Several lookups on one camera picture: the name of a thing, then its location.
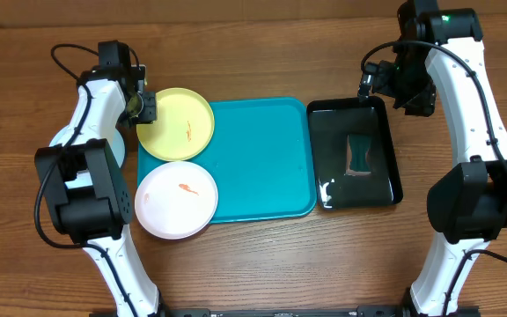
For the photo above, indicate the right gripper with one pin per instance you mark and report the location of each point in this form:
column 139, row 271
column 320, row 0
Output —
column 424, row 106

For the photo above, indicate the light blue plate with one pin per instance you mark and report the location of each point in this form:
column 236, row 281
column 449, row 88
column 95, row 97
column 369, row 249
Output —
column 118, row 145

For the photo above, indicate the white plate with stain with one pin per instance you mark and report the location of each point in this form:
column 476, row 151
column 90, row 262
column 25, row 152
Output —
column 176, row 200

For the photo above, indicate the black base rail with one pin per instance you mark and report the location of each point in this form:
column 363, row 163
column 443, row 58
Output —
column 361, row 311

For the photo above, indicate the green scrub sponge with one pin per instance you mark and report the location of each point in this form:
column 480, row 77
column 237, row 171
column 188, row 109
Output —
column 357, row 155

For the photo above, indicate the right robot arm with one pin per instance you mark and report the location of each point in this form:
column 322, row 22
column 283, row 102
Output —
column 439, row 59

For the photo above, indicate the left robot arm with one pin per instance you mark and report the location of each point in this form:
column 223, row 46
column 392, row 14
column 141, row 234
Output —
column 82, row 184

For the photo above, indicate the yellow-green plate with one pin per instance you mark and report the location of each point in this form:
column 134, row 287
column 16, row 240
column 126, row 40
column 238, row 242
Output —
column 183, row 129

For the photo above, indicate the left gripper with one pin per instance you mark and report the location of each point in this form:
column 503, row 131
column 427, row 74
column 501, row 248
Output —
column 150, row 115

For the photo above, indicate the teal plastic tray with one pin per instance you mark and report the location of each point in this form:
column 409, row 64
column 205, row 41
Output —
column 259, row 157

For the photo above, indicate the black water tray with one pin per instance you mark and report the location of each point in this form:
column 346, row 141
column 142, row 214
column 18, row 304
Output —
column 330, row 122

